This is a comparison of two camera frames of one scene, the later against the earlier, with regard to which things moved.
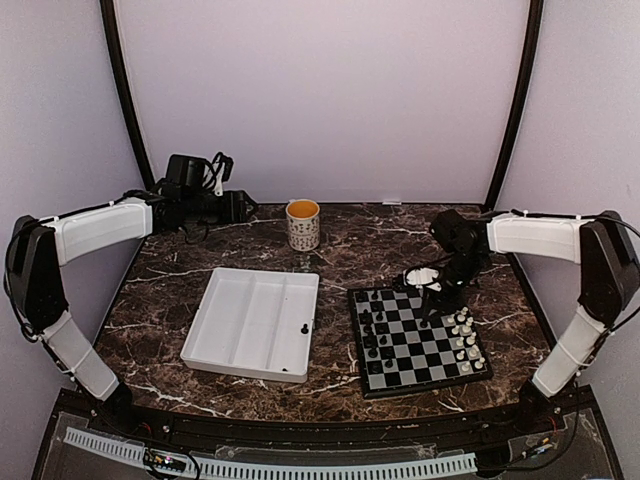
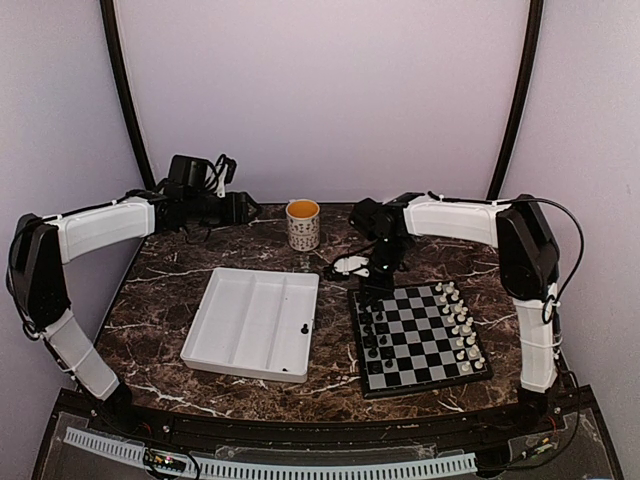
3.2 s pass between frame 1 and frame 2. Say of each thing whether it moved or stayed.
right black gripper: moved
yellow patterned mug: stayed
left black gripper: stayed
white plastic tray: stayed
